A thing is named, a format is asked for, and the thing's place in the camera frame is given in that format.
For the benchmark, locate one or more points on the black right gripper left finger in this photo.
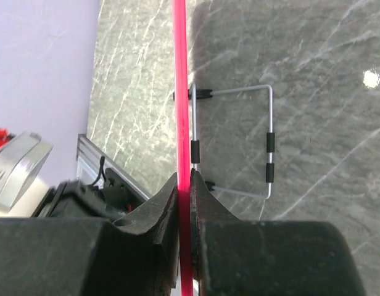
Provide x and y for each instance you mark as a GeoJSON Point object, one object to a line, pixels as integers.
{"type": "Point", "coordinates": [133, 255]}

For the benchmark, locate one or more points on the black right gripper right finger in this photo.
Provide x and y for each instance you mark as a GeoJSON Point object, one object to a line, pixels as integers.
{"type": "Point", "coordinates": [244, 257]}

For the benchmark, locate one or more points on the red-framed whiteboard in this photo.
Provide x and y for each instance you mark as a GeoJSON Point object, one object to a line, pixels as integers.
{"type": "Point", "coordinates": [182, 143]}

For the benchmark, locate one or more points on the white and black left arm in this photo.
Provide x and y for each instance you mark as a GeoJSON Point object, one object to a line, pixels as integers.
{"type": "Point", "coordinates": [74, 199]}

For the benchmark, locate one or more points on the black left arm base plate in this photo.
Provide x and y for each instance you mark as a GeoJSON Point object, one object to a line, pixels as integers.
{"type": "Point", "coordinates": [117, 193]}

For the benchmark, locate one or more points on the aluminium mounting rail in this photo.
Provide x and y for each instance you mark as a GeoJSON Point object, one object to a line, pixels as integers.
{"type": "Point", "coordinates": [88, 159]}

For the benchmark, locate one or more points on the metal wire whiteboard stand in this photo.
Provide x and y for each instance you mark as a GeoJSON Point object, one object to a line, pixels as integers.
{"type": "Point", "coordinates": [233, 140]}

